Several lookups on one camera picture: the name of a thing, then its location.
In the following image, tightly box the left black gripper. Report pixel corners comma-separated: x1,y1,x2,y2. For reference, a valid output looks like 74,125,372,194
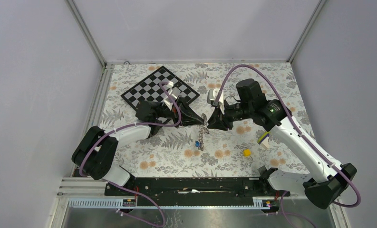
155,95,204,128

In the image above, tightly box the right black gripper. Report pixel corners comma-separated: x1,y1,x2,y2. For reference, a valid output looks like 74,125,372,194
207,99,253,132

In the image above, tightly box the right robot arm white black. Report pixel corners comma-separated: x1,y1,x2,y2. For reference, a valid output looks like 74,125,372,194
207,79,357,209

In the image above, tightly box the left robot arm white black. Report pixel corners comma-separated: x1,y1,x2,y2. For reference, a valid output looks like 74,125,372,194
72,97,204,195

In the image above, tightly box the floral table mat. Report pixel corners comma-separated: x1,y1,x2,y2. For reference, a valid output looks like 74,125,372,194
100,63,313,177

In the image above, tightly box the yellow cube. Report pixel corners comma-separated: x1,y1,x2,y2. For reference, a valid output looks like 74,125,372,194
243,149,251,157

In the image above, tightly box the black white chessboard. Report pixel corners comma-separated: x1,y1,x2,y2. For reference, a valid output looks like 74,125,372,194
121,66,199,124

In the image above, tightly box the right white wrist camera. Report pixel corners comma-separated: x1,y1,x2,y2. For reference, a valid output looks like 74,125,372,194
207,88,224,114

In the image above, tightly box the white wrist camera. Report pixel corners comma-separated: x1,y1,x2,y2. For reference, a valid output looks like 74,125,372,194
163,81,181,110
207,88,224,114

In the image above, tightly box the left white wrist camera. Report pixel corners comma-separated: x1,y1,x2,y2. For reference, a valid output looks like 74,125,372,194
163,81,181,110

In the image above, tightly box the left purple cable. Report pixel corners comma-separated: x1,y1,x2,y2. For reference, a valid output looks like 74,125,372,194
78,81,183,227

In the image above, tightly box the purple cable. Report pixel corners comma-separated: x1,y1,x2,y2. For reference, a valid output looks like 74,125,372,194
78,81,183,227
215,64,362,228

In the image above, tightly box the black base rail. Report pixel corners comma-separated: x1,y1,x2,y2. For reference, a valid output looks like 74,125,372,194
104,177,284,205

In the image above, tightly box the white cable duct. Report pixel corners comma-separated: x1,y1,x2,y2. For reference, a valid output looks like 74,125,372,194
68,195,270,210

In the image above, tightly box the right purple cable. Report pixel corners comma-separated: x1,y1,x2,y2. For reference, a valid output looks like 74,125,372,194
215,64,362,228

